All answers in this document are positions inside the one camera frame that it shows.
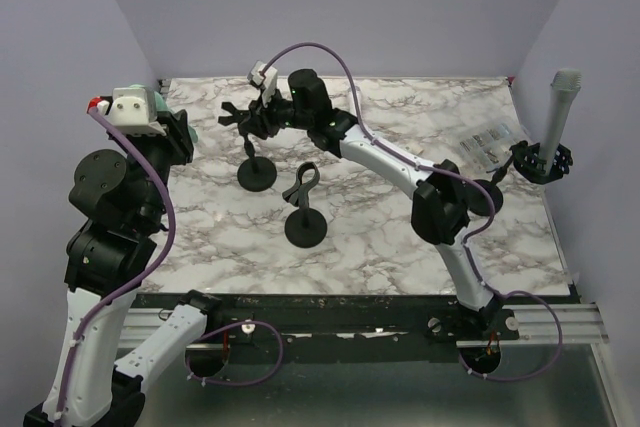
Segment black microphone stand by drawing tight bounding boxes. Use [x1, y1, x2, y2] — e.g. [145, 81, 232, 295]
[475, 141, 573, 213]
[282, 162, 328, 248]
[218, 101, 277, 192]

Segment black front mounting rail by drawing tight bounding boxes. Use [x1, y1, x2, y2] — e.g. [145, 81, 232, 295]
[102, 291, 581, 366]

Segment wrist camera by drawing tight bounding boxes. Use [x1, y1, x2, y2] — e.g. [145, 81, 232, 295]
[247, 61, 278, 106]
[88, 84, 166, 136]

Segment clear plastic parts box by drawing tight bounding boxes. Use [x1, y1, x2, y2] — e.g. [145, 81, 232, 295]
[454, 117, 529, 173]

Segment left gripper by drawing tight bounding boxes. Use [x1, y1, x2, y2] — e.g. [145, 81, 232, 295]
[109, 108, 195, 227]

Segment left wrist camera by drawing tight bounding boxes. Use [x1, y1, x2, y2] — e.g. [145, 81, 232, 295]
[88, 84, 166, 136]

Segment grey silver microphone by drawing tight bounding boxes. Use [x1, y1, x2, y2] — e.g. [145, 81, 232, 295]
[540, 68, 582, 166]

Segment aluminium extrusion frame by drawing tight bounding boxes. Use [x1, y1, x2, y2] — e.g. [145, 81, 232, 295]
[118, 304, 609, 350]

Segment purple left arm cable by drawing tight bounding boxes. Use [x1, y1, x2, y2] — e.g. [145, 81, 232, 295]
[54, 111, 177, 413]

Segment mint green microphone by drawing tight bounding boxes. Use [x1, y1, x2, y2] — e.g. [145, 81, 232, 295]
[117, 84, 198, 144]

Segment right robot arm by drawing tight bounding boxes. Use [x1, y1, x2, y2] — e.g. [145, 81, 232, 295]
[241, 62, 503, 339]

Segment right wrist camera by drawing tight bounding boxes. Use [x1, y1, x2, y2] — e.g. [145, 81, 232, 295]
[247, 61, 278, 106]

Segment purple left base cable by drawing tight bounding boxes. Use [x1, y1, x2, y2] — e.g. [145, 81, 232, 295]
[184, 319, 285, 388]

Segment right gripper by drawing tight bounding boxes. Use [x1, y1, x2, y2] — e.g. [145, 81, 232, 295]
[241, 86, 312, 141]

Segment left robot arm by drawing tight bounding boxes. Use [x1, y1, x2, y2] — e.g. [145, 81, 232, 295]
[23, 109, 222, 426]

